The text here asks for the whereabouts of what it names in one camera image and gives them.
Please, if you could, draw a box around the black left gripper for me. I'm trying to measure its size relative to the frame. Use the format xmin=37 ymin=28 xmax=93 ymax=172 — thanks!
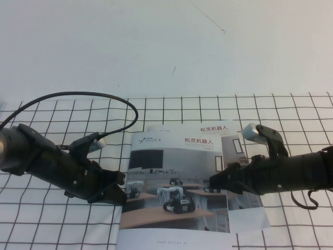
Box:
xmin=58 ymin=153 xmax=128 ymax=206

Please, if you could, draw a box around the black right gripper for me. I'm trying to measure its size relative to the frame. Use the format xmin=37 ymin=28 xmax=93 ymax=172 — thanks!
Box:
xmin=209 ymin=155 xmax=276 ymax=195

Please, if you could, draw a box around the AgileX robotics catalogue booklet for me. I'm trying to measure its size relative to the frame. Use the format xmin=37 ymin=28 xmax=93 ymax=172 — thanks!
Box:
xmin=147 ymin=119 xmax=271 ymax=233
xmin=118 ymin=132 xmax=233 ymax=250

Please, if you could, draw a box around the white black-grid tablecloth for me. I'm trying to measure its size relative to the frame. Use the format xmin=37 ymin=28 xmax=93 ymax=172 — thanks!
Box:
xmin=0 ymin=93 xmax=333 ymax=250

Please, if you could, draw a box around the right wrist camera black silver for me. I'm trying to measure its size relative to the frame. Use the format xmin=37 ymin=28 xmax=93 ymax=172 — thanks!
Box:
xmin=241 ymin=122 xmax=288 ymax=158

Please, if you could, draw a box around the black right camera cable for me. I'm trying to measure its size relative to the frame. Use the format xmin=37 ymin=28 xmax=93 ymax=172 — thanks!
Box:
xmin=290 ymin=187 xmax=319 ymax=209

